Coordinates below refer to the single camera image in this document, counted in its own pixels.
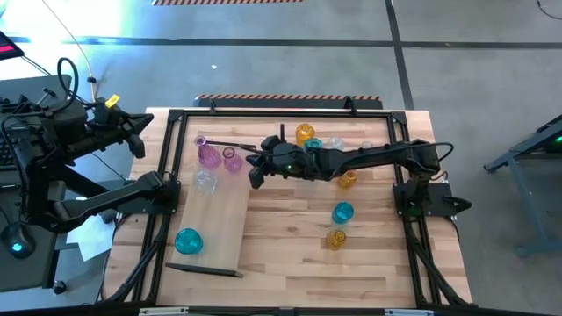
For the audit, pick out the wooden shelf board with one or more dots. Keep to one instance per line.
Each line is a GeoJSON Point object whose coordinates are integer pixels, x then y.
{"type": "Point", "coordinates": [215, 228]}

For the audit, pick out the yellow honeycomb glass vase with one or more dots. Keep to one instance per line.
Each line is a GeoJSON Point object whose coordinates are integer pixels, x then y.
{"type": "Point", "coordinates": [304, 132]}

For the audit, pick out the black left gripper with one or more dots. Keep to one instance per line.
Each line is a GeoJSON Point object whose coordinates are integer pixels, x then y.
{"type": "Point", "coordinates": [112, 125]}

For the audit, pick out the silver bracket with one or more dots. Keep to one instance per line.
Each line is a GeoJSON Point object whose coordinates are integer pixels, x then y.
{"type": "Point", "coordinates": [408, 312]}
{"type": "Point", "coordinates": [164, 312]}

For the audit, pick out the yellow tag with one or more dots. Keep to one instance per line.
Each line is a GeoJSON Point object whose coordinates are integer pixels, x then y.
{"type": "Point", "coordinates": [112, 101]}

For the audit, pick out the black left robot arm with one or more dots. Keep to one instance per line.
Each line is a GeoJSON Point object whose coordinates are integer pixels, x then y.
{"type": "Point", "coordinates": [110, 199]}

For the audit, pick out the black desk panel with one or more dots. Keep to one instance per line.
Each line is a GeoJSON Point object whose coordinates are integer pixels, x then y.
{"type": "Point", "coordinates": [26, 83]}
{"type": "Point", "coordinates": [26, 272]}

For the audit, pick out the black desk clamp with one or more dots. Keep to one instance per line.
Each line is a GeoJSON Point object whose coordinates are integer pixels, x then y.
{"type": "Point", "coordinates": [48, 92]}

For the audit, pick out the red-lit black device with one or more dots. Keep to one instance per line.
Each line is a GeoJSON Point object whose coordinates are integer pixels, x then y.
{"type": "Point", "coordinates": [9, 48]}

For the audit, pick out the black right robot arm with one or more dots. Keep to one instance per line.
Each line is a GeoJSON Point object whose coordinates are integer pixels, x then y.
{"type": "Point", "coordinates": [373, 160]}

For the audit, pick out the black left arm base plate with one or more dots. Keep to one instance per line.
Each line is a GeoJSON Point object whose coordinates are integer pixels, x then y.
{"type": "Point", "coordinates": [169, 206]}

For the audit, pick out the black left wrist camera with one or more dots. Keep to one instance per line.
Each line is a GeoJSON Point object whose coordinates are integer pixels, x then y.
{"type": "Point", "coordinates": [137, 147]}

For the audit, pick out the teal urn-shaped glass vase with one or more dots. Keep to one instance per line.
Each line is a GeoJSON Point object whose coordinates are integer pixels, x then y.
{"type": "Point", "coordinates": [314, 144]}

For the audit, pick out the hazard-striped black floor plate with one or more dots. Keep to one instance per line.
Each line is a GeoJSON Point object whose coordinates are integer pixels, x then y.
{"type": "Point", "coordinates": [228, 2]}
{"type": "Point", "coordinates": [287, 103]}

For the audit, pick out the teal textured glass bottle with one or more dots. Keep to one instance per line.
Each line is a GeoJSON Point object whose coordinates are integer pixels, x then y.
{"type": "Point", "coordinates": [342, 213]}

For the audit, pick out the pink flared diamond-cut vase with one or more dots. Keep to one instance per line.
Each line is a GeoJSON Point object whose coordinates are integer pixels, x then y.
{"type": "Point", "coordinates": [210, 157]}

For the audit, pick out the clear patterned glass vase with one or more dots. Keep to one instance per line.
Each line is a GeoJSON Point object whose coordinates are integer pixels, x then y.
{"type": "Point", "coordinates": [205, 182]}

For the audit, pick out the yellow large fluted vase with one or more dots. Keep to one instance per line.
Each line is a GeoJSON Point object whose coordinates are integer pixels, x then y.
{"type": "Point", "coordinates": [336, 239]}

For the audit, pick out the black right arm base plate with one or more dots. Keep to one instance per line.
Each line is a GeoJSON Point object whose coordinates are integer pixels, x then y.
{"type": "Point", "coordinates": [439, 202]}

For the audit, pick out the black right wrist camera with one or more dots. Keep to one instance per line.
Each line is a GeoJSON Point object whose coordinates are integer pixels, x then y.
{"type": "Point", "coordinates": [258, 176]}

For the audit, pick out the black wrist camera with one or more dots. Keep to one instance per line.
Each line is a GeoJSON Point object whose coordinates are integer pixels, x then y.
{"type": "Point", "coordinates": [137, 147]}
{"type": "Point", "coordinates": [258, 176]}

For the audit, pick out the yellow ribbed glass bottle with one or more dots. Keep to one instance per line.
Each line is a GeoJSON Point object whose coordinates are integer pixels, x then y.
{"type": "Point", "coordinates": [347, 180]}

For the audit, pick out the black caster wheel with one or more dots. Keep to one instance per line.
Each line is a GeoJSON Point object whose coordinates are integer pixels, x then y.
{"type": "Point", "coordinates": [59, 287]}

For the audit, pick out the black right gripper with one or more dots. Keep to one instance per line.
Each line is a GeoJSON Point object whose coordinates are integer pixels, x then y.
{"type": "Point", "coordinates": [290, 161]}

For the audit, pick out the black aluminium rig frame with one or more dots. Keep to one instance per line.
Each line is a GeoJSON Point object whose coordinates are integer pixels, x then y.
{"type": "Point", "coordinates": [285, 113]}

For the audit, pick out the grey metal cart frame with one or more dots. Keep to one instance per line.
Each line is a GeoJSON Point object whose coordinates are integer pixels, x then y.
{"type": "Point", "coordinates": [529, 204]}

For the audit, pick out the teal medallion-embossed glass jar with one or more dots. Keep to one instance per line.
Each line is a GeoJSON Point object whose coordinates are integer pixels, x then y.
{"type": "Point", "coordinates": [189, 241]}

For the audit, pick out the black computer mouse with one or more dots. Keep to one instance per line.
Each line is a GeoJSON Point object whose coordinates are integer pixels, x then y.
{"type": "Point", "coordinates": [16, 240]}

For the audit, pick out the white paper sheet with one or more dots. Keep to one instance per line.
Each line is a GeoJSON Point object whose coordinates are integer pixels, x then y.
{"type": "Point", "coordinates": [92, 241]}

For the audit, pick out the pink wavy-ribbed glass vase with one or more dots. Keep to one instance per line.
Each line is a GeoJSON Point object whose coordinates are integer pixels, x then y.
{"type": "Point", "coordinates": [232, 163]}

